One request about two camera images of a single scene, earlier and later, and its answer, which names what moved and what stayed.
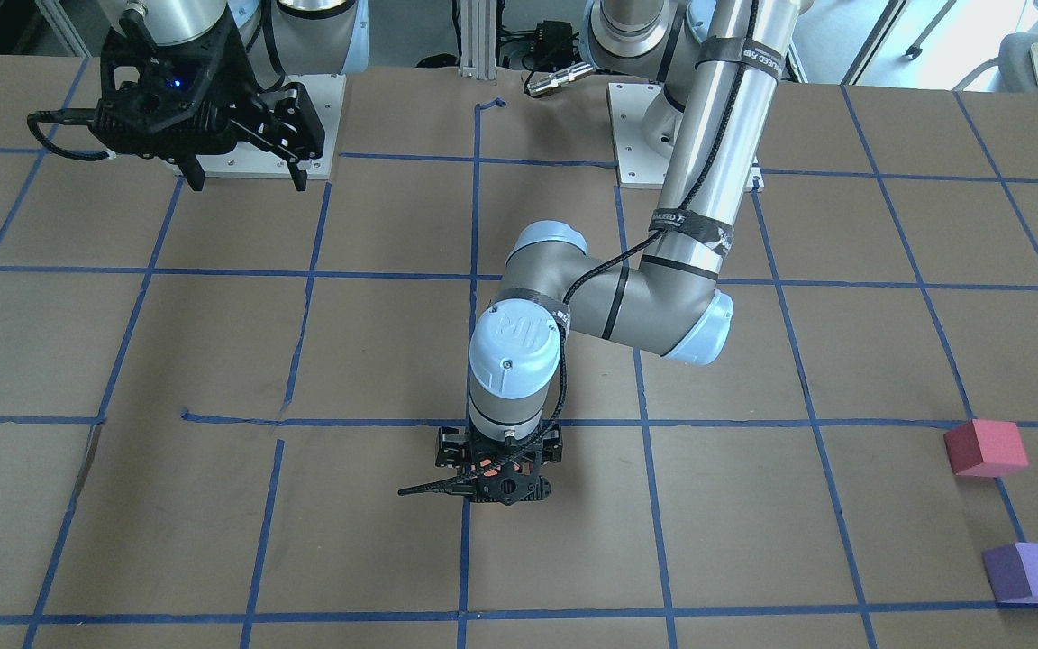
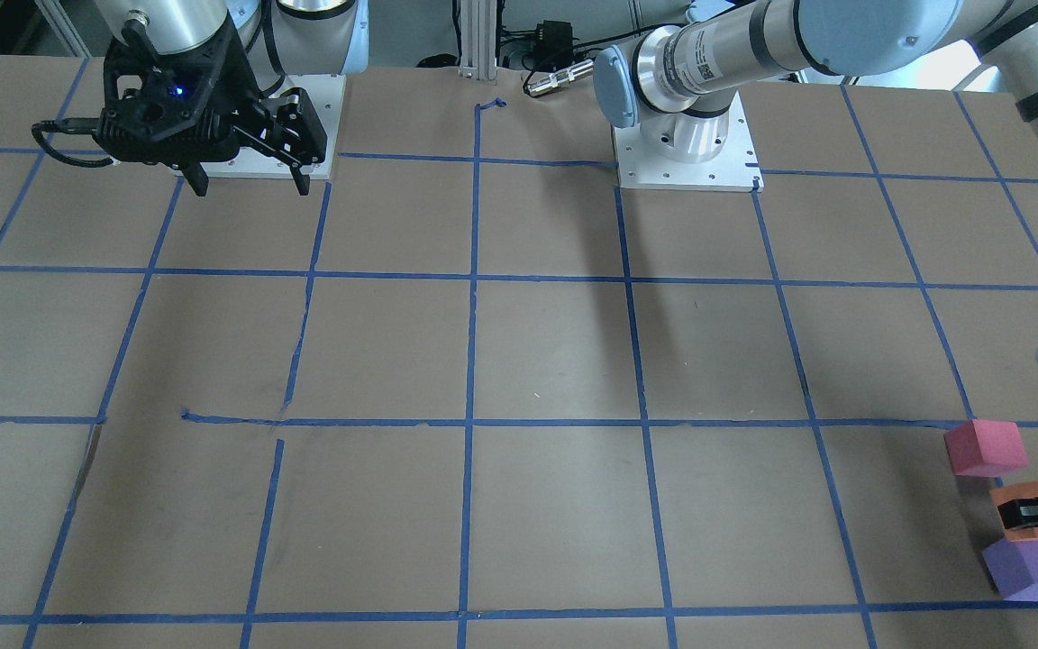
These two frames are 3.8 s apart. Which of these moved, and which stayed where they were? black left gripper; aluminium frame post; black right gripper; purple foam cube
Moved: black left gripper
Stayed: purple foam cube; aluminium frame post; black right gripper
